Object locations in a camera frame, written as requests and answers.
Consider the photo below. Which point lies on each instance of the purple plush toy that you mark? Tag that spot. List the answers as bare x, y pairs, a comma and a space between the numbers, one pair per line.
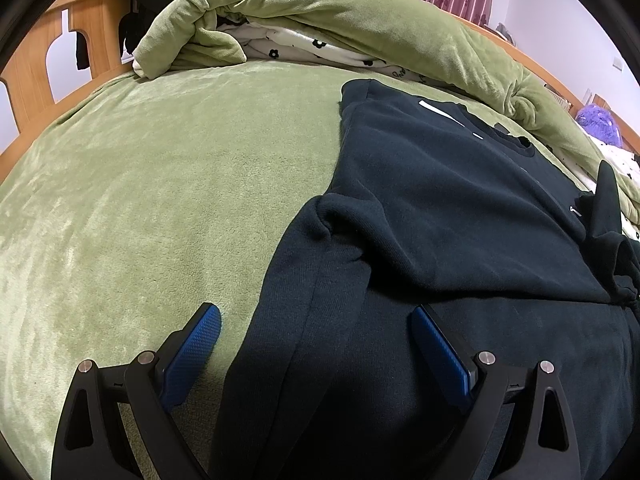
600, 122

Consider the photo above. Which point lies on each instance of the dark navy sweatshirt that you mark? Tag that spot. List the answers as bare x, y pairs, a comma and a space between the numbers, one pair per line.
450, 210

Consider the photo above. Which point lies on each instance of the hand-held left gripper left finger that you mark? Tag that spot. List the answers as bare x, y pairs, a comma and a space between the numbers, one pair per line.
192, 355

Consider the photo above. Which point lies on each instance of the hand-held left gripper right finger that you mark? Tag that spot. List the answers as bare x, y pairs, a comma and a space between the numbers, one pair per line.
442, 355

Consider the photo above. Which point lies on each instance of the green plush rolled duvet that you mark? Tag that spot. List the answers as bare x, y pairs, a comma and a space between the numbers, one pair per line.
350, 5

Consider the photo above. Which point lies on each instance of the white floral sheet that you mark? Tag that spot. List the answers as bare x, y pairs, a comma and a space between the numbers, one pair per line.
300, 47

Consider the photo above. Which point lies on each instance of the white wall socket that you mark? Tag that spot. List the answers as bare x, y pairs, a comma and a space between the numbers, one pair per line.
617, 62

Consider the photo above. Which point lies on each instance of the green plush bed blanket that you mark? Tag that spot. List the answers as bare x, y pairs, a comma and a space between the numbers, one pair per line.
150, 210

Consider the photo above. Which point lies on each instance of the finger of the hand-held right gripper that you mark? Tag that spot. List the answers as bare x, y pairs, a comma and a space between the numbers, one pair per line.
607, 200

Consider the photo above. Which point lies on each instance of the wooden bed frame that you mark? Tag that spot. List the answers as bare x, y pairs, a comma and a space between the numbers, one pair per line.
30, 60

